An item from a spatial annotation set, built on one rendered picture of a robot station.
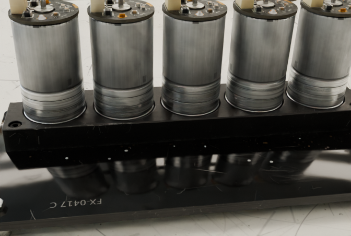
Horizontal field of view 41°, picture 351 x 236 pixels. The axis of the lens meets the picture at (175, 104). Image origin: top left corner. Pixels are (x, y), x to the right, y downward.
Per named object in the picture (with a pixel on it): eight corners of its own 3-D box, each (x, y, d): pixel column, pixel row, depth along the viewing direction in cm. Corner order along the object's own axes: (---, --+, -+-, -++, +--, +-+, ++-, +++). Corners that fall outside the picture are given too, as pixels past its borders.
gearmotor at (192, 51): (223, 132, 19) (234, 13, 17) (165, 136, 19) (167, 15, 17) (210, 103, 22) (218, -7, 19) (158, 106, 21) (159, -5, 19)
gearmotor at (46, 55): (86, 140, 19) (77, 18, 16) (23, 144, 18) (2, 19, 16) (87, 109, 21) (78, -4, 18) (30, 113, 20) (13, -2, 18)
